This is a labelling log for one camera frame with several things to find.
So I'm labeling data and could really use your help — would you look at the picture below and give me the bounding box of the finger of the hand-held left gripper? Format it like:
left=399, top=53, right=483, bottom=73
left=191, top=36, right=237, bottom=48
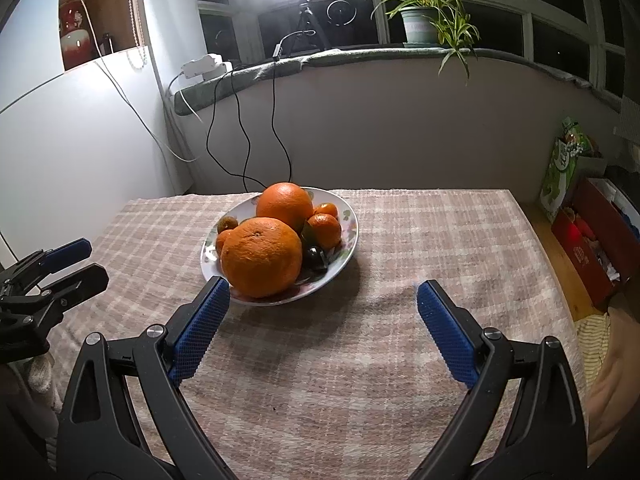
left=0, top=238, right=93, bottom=287
left=27, top=263, right=110, bottom=333

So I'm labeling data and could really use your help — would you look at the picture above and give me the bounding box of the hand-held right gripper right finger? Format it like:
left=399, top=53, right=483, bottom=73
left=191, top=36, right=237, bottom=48
left=412, top=280, right=588, bottom=480

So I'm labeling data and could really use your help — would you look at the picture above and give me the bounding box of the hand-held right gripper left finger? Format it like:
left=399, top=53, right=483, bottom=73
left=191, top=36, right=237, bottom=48
left=56, top=276, right=232, bottom=480

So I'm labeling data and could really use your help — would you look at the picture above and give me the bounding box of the large orange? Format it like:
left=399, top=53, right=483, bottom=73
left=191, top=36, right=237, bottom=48
left=220, top=217, right=304, bottom=299
left=256, top=182, right=315, bottom=233

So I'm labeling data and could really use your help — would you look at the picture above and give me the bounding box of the white floral plate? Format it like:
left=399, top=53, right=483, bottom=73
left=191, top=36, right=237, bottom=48
left=200, top=186, right=360, bottom=306

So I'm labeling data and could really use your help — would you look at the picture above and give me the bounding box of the tangerine with green leaf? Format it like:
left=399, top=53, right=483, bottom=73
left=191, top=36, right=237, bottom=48
left=300, top=213, right=343, bottom=252

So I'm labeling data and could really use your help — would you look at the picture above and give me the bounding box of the person's left forearm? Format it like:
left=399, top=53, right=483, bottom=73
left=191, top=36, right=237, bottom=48
left=22, top=352, right=57, bottom=431

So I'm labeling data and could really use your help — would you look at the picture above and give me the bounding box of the plaid beige tablecloth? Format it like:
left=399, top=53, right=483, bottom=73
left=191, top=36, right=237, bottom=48
left=47, top=188, right=588, bottom=480

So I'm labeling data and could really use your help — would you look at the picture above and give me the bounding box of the white cabinet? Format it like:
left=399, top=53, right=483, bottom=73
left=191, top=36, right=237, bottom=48
left=0, top=0, right=196, bottom=271

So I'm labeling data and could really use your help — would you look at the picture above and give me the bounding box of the red cardboard box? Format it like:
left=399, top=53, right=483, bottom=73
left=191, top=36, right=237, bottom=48
left=551, top=177, right=640, bottom=311

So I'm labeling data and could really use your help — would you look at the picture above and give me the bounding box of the person's right leg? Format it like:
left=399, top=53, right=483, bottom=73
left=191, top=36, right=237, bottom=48
left=575, top=307, right=640, bottom=466

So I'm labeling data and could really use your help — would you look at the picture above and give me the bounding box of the green printed bag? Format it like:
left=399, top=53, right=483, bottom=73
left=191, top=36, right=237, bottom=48
left=539, top=117, right=608, bottom=223

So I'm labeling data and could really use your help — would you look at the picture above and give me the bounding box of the red vase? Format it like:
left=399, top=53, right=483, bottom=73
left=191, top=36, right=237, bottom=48
left=59, top=0, right=97, bottom=70

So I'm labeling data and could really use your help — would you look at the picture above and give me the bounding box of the white power strip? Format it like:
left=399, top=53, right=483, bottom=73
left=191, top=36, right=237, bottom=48
left=181, top=53, right=234, bottom=81

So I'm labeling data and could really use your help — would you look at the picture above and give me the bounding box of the wooden shelf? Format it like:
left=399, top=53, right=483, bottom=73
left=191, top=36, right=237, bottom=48
left=59, top=0, right=143, bottom=72

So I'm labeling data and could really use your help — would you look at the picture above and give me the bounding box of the grey windowsill cushion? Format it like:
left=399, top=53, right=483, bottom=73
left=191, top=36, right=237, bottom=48
left=172, top=46, right=626, bottom=116

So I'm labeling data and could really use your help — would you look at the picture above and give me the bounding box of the potted spider plant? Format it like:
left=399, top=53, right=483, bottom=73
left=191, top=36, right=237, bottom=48
left=367, top=0, right=483, bottom=86

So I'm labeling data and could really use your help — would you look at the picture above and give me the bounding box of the white cable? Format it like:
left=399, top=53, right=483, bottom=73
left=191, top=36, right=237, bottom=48
left=70, top=0, right=201, bottom=163

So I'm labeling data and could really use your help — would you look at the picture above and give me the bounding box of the white bead cord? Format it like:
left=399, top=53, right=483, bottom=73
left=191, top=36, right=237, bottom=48
left=125, top=0, right=148, bottom=68

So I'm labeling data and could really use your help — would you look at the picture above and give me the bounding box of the black cable with inline switch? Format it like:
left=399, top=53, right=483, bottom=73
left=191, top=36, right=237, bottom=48
left=270, top=30, right=318, bottom=186

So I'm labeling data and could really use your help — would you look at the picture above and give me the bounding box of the white window frame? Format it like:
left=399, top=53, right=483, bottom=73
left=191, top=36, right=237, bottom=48
left=192, top=0, right=640, bottom=106

